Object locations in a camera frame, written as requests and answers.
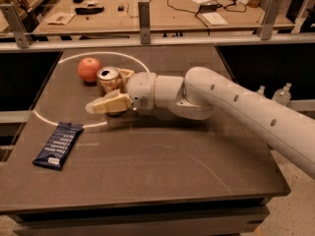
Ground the dark blue snack bar wrapper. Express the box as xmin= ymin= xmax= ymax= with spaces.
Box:
xmin=32 ymin=122 xmax=83 ymax=170

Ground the left metal rail bracket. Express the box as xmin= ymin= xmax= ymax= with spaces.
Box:
xmin=0 ymin=4 xmax=32 ymax=48

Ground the middle metal rail bracket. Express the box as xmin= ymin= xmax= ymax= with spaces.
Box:
xmin=138 ymin=1 xmax=151 ymax=44

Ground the right metal rail bracket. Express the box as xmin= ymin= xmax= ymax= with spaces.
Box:
xmin=257 ymin=0 xmax=283 ymax=40

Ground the black cable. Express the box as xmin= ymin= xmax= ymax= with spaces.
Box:
xmin=165 ymin=0 xmax=247 ymax=29

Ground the brown envelope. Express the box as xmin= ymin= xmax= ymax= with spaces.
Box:
xmin=44 ymin=12 xmax=75 ymax=26

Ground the white card on table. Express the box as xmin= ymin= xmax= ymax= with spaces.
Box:
xmin=203 ymin=12 xmax=227 ymax=26

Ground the metal rail bracket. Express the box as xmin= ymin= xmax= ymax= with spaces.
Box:
xmin=0 ymin=4 xmax=32 ymax=48
xmin=257 ymin=0 xmax=283 ymax=40
xmin=138 ymin=1 xmax=151 ymax=44

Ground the red apple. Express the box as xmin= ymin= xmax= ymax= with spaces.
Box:
xmin=77 ymin=57 xmax=102 ymax=83

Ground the black handheld device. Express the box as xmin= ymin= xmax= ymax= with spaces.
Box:
xmin=75 ymin=7 xmax=104 ymax=15

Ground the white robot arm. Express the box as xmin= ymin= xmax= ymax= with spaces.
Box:
xmin=86 ymin=67 xmax=315 ymax=178

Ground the black power adapter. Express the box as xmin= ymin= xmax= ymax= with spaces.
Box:
xmin=199 ymin=3 xmax=221 ymax=13

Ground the horizontal metal rail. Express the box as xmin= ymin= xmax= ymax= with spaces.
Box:
xmin=0 ymin=32 xmax=315 ymax=53

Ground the orange LaCroix soda can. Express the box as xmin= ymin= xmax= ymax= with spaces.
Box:
xmin=96 ymin=66 xmax=124 ymax=99

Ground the clear sanitizer bottle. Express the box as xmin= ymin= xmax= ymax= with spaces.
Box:
xmin=257 ymin=86 xmax=266 ymax=95

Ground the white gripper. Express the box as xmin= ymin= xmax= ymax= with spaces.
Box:
xmin=86 ymin=69 xmax=157 ymax=114

